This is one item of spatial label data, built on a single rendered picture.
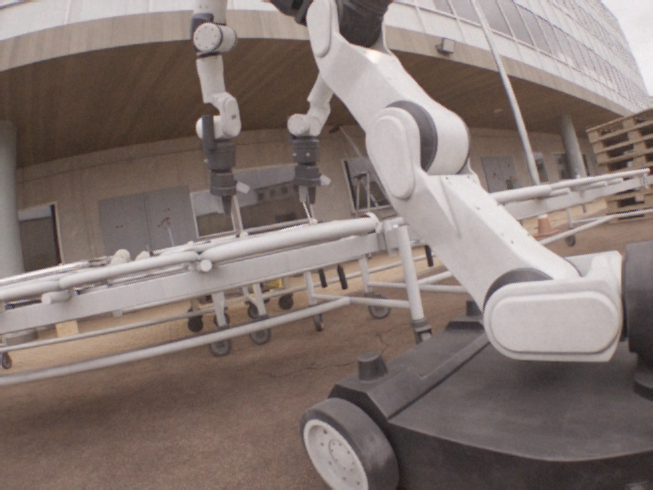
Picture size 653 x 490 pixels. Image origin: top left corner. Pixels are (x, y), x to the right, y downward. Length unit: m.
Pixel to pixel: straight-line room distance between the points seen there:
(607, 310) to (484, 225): 0.22
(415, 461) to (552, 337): 0.26
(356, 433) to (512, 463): 0.22
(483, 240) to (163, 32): 4.56
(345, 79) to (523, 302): 0.52
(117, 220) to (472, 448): 7.12
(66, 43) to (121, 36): 0.72
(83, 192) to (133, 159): 1.23
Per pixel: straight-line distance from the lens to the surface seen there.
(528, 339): 0.50
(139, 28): 4.86
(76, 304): 1.03
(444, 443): 0.49
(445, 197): 0.57
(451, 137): 0.62
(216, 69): 1.01
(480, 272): 0.56
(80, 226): 7.47
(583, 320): 0.47
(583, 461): 0.43
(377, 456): 0.53
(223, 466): 0.87
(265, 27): 5.07
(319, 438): 0.64
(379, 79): 0.68
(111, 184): 7.50
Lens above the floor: 0.44
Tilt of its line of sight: level
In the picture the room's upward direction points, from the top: 12 degrees counter-clockwise
